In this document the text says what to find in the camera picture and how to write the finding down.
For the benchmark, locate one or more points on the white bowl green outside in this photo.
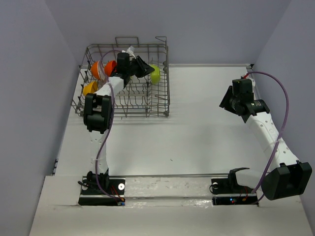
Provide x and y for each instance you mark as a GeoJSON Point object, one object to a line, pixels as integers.
{"type": "Point", "coordinates": [155, 75]}

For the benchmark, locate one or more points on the red orange bowl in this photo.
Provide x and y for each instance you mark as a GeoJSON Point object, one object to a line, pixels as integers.
{"type": "Point", "coordinates": [110, 67]}

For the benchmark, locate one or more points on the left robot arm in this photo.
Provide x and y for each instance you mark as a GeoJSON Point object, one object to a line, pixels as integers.
{"type": "Point", "coordinates": [99, 108]}

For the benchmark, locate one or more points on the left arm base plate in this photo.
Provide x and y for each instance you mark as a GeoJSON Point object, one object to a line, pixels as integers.
{"type": "Point", "coordinates": [91, 195]}

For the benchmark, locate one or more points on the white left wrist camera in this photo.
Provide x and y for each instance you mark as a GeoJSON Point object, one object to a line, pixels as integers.
{"type": "Point", "coordinates": [130, 51]}

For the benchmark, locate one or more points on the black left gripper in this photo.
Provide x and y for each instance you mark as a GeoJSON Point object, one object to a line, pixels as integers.
{"type": "Point", "coordinates": [143, 69]}

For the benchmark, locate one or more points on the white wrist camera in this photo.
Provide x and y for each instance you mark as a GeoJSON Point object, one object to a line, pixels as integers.
{"type": "Point", "coordinates": [248, 76]}
{"type": "Point", "coordinates": [130, 51]}

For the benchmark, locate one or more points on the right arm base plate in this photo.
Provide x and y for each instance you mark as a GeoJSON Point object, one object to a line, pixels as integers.
{"type": "Point", "coordinates": [225, 193]}

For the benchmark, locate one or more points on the grey wire dish rack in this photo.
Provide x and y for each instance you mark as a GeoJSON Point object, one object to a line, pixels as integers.
{"type": "Point", "coordinates": [142, 97]}

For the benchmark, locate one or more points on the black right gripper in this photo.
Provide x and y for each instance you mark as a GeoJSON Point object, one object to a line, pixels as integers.
{"type": "Point", "coordinates": [226, 102]}

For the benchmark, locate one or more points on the yellow bowl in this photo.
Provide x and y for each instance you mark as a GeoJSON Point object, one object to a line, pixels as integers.
{"type": "Point", "coordinates": [92, 87]}

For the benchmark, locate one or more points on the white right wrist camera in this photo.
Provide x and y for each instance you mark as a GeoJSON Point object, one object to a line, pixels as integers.
{"type": "Point", "coordinates": [248, 76]}

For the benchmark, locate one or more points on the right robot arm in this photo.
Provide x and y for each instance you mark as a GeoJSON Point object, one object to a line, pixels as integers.
{"type": "Point", "coordinates": [285, 175]}

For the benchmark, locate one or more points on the white bowl orange outside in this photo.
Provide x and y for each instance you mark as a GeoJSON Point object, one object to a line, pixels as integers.
{"type": "Point", "coordinates": [97, 71]}

